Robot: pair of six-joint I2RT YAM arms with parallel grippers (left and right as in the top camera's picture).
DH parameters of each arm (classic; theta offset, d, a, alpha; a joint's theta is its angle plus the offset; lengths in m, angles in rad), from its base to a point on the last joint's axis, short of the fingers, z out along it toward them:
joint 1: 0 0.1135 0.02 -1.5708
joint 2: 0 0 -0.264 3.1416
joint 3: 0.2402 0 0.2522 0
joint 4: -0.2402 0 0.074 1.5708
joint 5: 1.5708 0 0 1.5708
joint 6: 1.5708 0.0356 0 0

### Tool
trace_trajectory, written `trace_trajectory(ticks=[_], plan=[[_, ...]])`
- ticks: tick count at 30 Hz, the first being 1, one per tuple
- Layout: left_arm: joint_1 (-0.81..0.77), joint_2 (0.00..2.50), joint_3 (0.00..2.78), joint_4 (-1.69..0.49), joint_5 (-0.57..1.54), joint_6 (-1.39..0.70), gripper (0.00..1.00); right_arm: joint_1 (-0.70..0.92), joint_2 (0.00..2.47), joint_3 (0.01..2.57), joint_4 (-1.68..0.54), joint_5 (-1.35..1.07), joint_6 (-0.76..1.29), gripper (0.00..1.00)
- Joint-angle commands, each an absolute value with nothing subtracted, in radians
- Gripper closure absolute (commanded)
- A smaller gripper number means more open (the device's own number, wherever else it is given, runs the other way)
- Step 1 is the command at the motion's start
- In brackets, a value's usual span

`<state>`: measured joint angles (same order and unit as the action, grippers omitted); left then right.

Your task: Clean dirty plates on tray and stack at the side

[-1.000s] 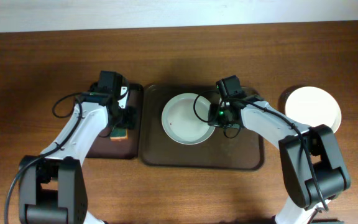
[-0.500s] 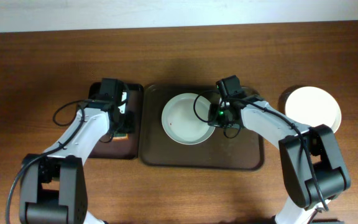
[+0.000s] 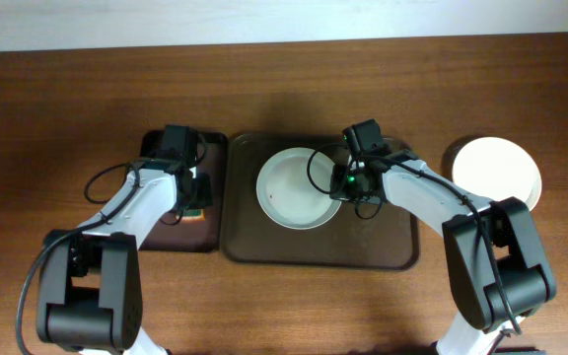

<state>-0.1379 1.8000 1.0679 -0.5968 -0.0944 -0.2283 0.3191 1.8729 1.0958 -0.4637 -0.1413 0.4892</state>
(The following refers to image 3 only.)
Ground green and orange sponge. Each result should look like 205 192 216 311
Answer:
182 209 205 221

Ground pale green plate stained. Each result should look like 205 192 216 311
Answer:
255 147 341 230

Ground white plate top stained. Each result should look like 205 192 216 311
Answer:
451 137 538 203

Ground white plate stained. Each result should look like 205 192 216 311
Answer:
526 170 542 210
451 137 538 203

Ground white plate bottom stained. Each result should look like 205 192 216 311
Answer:
526 170 542 210

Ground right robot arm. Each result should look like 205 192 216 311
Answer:
328 119 557 354

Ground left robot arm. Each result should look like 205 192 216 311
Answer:
22 125 211 354

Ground small black tray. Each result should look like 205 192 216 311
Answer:
140 132 228 252

